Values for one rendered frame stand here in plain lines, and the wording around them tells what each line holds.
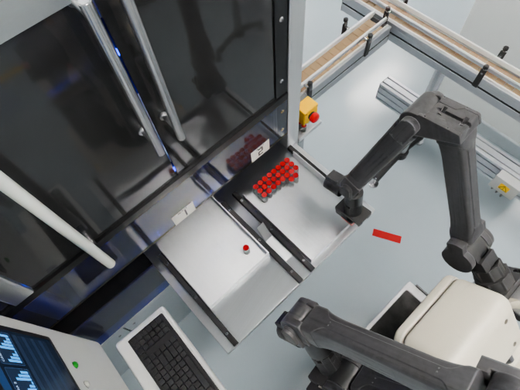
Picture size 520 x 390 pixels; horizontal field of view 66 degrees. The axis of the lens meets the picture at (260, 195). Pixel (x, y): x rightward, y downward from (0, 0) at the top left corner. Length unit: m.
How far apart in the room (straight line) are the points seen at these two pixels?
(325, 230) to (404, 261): 1.04
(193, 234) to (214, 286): 0.21
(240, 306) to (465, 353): 0.72
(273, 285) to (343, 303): 0.95
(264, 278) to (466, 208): 0.69
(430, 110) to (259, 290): 0.80
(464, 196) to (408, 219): 1.56
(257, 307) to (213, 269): 0.19
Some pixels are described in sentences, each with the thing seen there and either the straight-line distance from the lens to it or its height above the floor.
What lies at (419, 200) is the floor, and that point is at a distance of 2.57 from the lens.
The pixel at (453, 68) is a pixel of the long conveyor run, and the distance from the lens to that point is 1.92.
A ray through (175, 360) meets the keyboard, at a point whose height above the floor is 0.83.
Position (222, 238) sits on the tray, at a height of 0.88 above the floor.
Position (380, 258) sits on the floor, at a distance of 2.37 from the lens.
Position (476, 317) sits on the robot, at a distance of 0.91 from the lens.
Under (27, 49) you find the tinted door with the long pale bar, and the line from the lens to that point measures 0.74.
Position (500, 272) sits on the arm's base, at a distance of 1.12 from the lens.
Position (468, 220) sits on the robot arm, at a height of 1.36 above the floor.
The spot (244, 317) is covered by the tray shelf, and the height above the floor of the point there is 0.88.
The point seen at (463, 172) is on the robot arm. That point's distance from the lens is 0.91.
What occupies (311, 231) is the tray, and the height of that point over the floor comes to 0.88.
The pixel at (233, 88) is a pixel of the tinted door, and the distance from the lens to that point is 1.10.
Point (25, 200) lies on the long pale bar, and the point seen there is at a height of 1.59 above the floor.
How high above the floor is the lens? 2.20
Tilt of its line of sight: 63 degrees down
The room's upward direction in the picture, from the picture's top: 7 degrees counter-clockwise
